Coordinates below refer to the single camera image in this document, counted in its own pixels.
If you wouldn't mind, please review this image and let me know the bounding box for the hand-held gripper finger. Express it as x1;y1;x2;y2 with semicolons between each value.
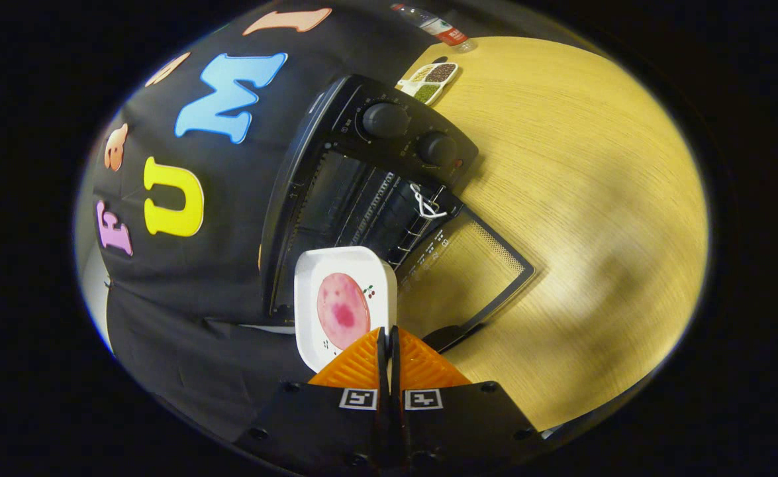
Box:
233;326;389;471
389;325;548;471

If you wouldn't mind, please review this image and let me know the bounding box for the pink round meat slice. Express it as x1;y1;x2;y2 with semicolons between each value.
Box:
316;272;371;351

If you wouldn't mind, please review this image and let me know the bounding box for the white square plate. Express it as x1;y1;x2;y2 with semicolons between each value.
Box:
294;246;398;374

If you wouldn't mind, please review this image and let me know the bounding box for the black toaster oven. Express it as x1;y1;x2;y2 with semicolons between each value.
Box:
260;73;536;354

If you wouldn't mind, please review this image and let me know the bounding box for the black backdrop cloth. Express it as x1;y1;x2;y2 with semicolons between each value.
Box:
74;0;442;445

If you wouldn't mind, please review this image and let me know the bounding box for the white divided bean dish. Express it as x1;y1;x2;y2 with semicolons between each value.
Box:
397;62;460;107

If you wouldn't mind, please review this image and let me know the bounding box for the red label water bottle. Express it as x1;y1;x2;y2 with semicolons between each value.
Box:
390;3;479;54

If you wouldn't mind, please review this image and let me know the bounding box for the metal oven wire rack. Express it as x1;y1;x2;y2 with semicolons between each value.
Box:
346;171;456;267

